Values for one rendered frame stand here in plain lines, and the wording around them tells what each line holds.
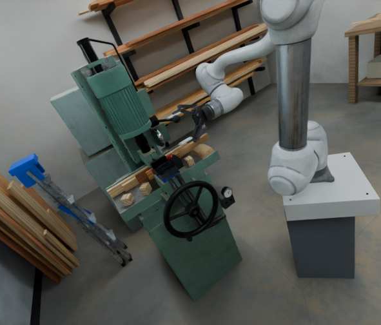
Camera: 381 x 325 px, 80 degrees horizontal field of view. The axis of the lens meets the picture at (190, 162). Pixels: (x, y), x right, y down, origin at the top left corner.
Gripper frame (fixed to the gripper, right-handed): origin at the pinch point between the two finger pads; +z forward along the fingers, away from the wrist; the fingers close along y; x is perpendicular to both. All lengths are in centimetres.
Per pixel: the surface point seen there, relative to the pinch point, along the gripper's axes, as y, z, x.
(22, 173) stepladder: 11, 81, -70
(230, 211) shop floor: -102, -34, -62
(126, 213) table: -23.8, 39.3, -3.9
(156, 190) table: -22.1, 21.4, -3.7
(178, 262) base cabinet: -72, 30, -12
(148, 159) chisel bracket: -8.6, 16.0, -12.9
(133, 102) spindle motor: 20.0, 10.4, -4.9
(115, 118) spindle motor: 17.3, 20.9, -8.5
